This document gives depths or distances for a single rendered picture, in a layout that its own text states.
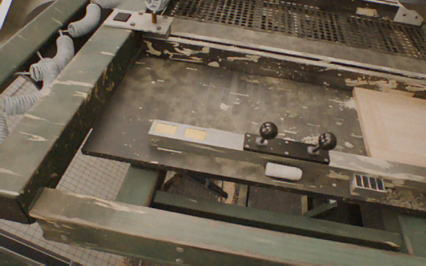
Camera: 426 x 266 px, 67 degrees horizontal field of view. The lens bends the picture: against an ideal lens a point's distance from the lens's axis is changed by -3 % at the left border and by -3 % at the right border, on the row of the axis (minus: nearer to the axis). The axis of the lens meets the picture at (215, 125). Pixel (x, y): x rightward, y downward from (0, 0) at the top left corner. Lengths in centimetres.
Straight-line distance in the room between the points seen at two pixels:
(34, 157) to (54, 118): 11
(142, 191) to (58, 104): 27
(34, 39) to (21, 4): 631
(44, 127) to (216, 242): 41
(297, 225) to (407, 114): 51
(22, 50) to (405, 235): 137
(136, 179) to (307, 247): 40
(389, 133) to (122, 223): 72
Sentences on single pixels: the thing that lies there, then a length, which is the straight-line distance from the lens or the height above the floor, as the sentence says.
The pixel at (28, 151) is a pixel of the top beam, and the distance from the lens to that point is 71.
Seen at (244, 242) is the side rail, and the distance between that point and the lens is 62.
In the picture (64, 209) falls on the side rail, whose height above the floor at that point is 177.
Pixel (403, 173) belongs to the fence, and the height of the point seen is 119.
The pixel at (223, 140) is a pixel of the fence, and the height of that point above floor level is 155.
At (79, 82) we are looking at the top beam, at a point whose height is 188.
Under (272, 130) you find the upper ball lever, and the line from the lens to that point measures 65.
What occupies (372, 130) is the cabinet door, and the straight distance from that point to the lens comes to 97.
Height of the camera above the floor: 185
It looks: 21 degrees down
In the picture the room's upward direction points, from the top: 55 degrees counter-clockwise
